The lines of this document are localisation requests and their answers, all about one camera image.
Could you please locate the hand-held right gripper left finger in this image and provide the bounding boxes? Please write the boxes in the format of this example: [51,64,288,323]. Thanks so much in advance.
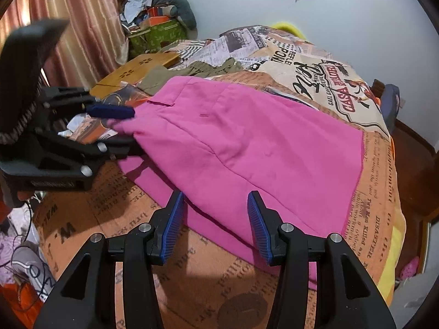
[32,190,187,329]

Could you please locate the pink pants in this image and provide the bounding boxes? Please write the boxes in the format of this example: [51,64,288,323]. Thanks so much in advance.
[111,75,365,290]

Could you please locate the black floor cable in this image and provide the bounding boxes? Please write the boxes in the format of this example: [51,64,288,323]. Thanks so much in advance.
[0,194,47,302]

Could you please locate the pink striped curtain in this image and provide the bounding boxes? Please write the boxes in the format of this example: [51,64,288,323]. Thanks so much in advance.
[0,0,129,88]

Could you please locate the pink dotted slipper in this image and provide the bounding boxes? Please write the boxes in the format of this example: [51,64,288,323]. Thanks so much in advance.
[399,256,421,279]

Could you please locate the white crumpled cloth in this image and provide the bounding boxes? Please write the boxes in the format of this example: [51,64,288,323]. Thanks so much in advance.
[58,113,90,138]

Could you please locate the yellow foam tube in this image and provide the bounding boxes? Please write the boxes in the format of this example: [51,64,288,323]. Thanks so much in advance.
[269,21,307,40]

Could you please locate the grey plush pillow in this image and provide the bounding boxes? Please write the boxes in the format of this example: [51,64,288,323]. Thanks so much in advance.
[151,0,198,31]

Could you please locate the grey white printed cloth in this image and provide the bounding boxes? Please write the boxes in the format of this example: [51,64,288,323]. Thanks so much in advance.
[10,242,56,297]

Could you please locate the blue grey backpack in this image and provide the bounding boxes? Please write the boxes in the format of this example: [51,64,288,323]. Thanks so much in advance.
[381,84,402,134]

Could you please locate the orange cloth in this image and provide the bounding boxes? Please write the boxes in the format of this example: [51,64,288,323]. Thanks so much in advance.
[0,279,45,329]

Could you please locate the green patterned storage bag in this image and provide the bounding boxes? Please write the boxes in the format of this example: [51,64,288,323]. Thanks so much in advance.
[128,19,188,59]

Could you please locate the printed newspaper pattern blanket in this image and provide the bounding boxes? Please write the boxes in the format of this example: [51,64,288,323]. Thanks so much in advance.
[32,25,407,329]

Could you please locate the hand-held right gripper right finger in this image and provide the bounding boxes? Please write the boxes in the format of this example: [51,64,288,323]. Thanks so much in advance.
[247,190,405,329]

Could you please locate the wooden lap table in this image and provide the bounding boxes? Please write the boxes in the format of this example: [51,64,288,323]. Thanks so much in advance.
[90,52,181,98]

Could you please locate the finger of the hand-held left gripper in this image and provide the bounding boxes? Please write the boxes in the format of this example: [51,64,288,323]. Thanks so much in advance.
[40,87,135,120]
[32,129,144,182]

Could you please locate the orange box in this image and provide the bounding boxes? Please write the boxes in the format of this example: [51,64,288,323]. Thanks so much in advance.
[142,5,179,28]

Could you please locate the olive green garment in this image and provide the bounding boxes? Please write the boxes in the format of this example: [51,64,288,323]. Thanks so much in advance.
[139,58,246,97]

